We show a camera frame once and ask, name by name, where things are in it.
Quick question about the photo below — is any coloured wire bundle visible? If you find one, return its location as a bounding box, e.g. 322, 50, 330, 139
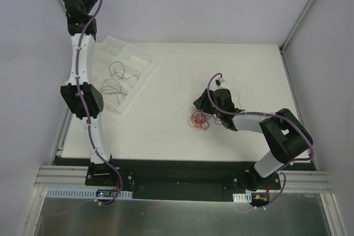
188, 108, 222, 132

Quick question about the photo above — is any black wire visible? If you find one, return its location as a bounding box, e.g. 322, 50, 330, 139
98, 78, 131, 104

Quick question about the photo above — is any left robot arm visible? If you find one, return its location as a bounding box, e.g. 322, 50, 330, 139
60, 0, 112, 165

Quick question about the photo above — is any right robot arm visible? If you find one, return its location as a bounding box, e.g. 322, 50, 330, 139
193, 88, 313, 189

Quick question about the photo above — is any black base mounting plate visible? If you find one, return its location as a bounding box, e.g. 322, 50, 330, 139
85, 159, 280, 202

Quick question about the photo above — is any white foam compartment tray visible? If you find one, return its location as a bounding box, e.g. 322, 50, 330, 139
64, 35, 158, 116

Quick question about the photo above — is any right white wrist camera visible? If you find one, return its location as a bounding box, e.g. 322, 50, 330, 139
215, 77, 227, 88

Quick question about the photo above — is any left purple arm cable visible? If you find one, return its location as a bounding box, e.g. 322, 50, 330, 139
76, 0, 124, 192

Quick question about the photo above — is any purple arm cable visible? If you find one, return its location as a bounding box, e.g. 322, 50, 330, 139
76, 0, 124, 192
207, 72, 314, 173

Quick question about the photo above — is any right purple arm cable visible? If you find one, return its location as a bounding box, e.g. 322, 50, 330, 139
207, 72, 314, 173

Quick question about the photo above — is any right white cable duct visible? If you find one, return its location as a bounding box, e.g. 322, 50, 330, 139
232, 193, 252, 203

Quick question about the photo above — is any white cable duct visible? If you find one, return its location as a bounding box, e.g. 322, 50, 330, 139
46, 188, 133, 200
232, 193, 252, 203

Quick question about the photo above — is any left white cable duct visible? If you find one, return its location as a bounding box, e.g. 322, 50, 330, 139
46, 188, 133, 200

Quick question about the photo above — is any right aluminium corner post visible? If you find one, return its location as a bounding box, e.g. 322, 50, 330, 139
278, 0, 335, 53

